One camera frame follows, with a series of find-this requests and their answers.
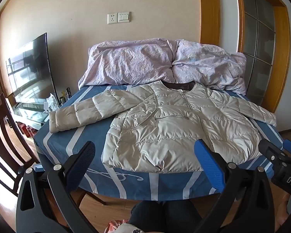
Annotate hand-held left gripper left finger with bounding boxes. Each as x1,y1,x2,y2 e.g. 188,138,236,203
16,141,96,233

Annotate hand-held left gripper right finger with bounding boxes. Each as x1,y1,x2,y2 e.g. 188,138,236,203
194,139,289,233

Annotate beige quilted down jacket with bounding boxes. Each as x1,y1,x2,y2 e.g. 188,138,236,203
49,80,277,174

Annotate person's right forearm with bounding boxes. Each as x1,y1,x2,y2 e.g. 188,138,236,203
275,196,291,233

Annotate blue striped bed sheet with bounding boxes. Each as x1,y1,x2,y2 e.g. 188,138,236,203
34,84,289,201

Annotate clutter of small bottles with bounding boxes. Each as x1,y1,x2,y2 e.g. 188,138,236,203
43,86,72,113

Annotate person's dark trouser legs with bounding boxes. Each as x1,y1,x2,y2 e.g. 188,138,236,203
128,199,202,233

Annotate glass television stand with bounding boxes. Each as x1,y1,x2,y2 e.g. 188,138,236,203
12,102,51,136

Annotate dark wooden chair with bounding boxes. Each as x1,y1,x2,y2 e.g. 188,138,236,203
0,93,40,197

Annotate black flat television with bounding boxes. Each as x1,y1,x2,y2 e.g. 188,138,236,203
6,32,60,105

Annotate frosted glass sliding door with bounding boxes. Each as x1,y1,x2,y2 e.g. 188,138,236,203
240,0,276,105

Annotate pink floral duvet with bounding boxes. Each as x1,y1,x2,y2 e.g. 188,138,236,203
78,38,247,96

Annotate wooden door trim strip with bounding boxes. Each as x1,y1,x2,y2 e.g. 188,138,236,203
199,0,221,46

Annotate wooden door frame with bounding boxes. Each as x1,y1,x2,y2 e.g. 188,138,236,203
235,0,291,114

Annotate white wall socket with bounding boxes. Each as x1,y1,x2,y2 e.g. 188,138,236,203
107,13,119,25

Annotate white light switch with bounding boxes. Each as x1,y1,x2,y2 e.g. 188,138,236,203
118,12,131,23

